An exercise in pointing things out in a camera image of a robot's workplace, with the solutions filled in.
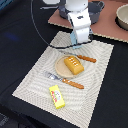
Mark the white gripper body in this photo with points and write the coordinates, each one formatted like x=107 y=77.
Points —
x=80 y=21

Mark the orange bread loaf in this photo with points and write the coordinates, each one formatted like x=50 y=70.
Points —
x=73 y=65

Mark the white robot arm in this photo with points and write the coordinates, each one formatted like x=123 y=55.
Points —
x=82 y=4

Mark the cream bowl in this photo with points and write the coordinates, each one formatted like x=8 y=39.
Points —
x=122 y=15

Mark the beige round plate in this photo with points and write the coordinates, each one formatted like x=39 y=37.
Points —
x=62 y=69

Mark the white woven placemat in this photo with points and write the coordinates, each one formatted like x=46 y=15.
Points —
x=51 y=86

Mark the grey pot with handles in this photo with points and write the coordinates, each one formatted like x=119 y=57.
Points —
x=94 y=8

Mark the grey saucepan with handle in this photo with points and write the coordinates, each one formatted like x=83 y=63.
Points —
x=64 y=6

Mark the knife with wooden handle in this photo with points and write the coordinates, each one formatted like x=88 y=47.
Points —
x=81 y=57

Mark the fork with wooden handle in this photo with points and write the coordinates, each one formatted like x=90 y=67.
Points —
x=66 y=81

